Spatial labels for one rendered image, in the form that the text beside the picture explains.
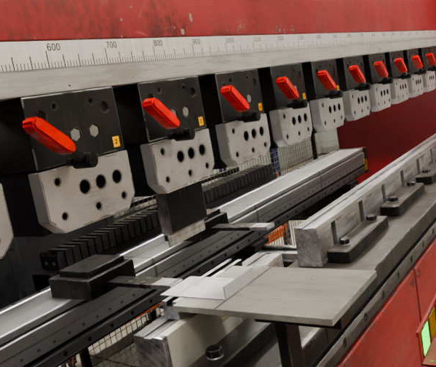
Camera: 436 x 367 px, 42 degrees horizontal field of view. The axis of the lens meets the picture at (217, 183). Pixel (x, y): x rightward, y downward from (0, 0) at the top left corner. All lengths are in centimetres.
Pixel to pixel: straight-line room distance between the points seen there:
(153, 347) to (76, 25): 47
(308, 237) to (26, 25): 84
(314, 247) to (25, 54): 84
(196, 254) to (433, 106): 185
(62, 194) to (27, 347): 40
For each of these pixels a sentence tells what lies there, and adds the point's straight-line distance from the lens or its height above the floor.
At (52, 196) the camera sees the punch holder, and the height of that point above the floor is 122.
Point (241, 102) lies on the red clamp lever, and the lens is 96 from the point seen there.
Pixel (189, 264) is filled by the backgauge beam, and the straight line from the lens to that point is 134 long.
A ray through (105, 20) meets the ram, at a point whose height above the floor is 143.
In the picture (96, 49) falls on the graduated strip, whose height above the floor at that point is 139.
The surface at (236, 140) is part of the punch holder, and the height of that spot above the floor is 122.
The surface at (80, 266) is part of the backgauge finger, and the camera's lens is 110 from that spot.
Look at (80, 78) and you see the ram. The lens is 74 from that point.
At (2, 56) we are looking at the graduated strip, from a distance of 68.
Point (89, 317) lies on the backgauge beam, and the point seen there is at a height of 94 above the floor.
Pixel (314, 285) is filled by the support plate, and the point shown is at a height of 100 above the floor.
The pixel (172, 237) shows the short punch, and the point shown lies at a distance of 91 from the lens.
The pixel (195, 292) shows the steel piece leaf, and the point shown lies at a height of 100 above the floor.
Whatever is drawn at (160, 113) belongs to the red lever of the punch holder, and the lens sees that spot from 79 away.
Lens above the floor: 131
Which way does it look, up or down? 9 degrees down
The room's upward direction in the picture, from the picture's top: 10 degrees counter-clockwise
